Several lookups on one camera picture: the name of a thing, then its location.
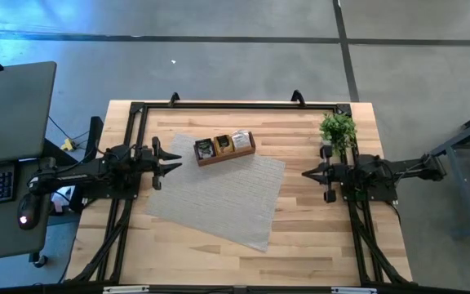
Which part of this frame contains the black computer mouse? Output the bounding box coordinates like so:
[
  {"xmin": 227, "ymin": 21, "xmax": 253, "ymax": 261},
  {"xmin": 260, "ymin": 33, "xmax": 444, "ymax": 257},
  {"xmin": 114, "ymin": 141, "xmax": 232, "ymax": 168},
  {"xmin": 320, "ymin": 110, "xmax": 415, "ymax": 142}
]
[{"xmin": 17, "ymin": 194, "xmax": 42, "ymax": 231}]

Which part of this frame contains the black upright post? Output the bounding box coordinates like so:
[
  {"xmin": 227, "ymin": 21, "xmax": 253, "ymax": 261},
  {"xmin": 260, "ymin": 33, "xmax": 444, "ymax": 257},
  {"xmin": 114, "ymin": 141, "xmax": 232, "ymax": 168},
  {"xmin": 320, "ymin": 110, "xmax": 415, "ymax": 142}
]
[{"xmin": 87, "ymin": 115, "xmax": 104, "ymax": 160}]

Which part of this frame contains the green potted plant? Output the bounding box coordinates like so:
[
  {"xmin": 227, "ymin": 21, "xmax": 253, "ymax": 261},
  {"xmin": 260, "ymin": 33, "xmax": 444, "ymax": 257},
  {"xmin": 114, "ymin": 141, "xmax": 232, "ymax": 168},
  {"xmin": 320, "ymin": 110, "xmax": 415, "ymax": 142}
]
[{"xmin": 319, "ymin": 113, "xmax": 358, "ymax": 158}]

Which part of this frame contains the black desk base leg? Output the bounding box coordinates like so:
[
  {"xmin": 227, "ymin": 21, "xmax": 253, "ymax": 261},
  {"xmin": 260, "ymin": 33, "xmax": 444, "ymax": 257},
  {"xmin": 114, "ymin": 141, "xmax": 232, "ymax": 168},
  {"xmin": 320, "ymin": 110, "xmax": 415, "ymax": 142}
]
[{"xmin": 41, "ymin": 137, "xmax": 97, "ymax": 164}]

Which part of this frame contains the white metal bracket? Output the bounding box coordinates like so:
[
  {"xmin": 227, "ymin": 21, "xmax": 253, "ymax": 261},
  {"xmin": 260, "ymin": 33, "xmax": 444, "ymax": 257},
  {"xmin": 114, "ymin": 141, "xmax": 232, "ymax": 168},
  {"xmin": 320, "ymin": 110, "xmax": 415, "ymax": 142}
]
[
  {"xmin": 103, "ymin": 285, "xmax": 150, "ymax": 294},
  {"xmin": 330, "ymin": 287, "xmax": 379, "ymax": 294}
]

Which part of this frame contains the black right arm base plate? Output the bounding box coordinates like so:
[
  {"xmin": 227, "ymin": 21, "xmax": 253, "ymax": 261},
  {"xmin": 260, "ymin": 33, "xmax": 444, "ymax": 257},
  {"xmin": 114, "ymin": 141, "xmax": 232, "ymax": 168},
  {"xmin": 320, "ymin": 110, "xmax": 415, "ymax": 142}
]
[{"xmin": 339, "ymin": 163, "xmax": 399, "ymax": 203}]

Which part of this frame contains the black floor cable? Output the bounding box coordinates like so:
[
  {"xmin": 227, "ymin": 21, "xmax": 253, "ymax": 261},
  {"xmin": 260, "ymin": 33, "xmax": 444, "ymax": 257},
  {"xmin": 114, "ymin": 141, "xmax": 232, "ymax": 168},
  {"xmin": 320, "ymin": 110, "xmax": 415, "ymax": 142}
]
[{"xmin": 47, "ymin": 115, "xmax": 93, "ymax": 144}]

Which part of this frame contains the yellow orange tea packet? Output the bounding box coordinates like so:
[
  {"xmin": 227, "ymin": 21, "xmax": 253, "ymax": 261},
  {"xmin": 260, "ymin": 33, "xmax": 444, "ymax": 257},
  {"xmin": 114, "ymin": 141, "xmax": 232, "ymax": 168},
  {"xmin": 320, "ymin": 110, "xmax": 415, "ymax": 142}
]
[{"xmin": 213, "ymin": 134, "xmax": 235, "ymax": 155}]

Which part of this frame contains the wooden three-compartment box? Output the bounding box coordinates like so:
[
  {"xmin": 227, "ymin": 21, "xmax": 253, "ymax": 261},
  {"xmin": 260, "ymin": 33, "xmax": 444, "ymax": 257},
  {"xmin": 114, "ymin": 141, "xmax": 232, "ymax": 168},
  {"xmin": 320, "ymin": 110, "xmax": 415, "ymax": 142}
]
[{"xmin": 193, "ymin": 130, "xmax": 257, "ymax": 167}]

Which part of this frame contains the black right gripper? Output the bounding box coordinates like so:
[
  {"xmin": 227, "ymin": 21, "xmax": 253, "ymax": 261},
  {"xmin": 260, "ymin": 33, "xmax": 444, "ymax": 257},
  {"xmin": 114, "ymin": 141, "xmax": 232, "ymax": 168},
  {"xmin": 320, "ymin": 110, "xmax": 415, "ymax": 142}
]
[{"xmin": 301, "ymin": 145, "xmax": 361, "ymax": 204}]

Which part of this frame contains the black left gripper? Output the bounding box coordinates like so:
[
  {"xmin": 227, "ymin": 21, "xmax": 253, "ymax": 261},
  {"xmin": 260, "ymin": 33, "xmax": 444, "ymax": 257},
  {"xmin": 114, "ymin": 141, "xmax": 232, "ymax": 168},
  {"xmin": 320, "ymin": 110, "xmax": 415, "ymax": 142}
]
[{"xmin": 135, "ymin": 136, "xmax": 183, "ymax": 191}]

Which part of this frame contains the large dark grey desk panel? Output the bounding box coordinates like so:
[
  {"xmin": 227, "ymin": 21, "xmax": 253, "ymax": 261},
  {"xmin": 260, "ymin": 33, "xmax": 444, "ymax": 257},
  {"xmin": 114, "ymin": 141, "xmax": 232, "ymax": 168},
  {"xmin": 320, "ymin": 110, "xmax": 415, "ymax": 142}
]
[{"xmin": 0, "ymin": 60, "xmax": 58, "ymax": 165}]

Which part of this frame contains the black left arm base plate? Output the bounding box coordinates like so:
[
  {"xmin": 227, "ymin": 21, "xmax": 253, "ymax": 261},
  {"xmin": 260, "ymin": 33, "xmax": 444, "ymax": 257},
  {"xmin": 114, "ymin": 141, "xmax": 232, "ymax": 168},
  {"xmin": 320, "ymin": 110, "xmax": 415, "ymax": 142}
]
[{"xmin": 80, "ymin": 179, "xmax": 143, "ymax": 201}]

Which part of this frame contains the black desk caster wheel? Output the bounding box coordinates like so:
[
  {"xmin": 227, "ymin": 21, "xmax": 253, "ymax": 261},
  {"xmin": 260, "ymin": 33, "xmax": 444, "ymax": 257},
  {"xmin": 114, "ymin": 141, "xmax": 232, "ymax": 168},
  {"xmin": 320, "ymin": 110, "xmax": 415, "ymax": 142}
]
[{"xmin": 29, "ymin": 252, "xmax": 49, "ymax": 270}]

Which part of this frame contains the white orange tea packet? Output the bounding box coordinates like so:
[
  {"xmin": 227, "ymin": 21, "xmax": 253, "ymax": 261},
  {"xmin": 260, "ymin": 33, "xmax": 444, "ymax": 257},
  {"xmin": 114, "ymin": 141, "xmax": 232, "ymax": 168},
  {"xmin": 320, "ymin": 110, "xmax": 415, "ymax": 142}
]
[{"xmin": 230, "ymin": 129, "xmax": 252, "ymax": 151}]

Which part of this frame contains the blue-grey metal table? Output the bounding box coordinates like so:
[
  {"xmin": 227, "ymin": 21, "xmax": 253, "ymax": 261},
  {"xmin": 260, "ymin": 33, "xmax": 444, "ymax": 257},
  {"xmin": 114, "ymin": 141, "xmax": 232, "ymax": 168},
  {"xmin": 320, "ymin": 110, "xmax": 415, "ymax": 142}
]
[{"xmin": 423, "ymin": 104, "xmax": 470, "ymax": 240}]

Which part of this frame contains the grey woven placemat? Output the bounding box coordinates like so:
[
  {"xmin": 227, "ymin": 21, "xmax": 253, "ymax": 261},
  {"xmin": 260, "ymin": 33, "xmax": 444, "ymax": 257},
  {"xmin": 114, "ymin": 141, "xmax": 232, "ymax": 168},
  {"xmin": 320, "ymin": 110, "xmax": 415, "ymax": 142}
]
[{"xmin": 144, "ymin": 132, "xmax": 287, "ymax": 253}]

